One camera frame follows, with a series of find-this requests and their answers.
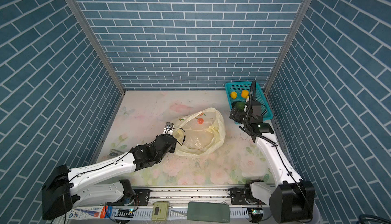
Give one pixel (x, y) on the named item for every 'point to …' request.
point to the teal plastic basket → (239, 91)
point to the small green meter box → (160, 211)
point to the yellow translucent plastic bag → (198, 132)
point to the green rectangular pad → (207, 212)
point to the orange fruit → (233, 94)
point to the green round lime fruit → (240, 105)
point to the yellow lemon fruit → (244, 93)
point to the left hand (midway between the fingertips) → (174, 137)
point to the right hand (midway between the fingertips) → (236, 110)
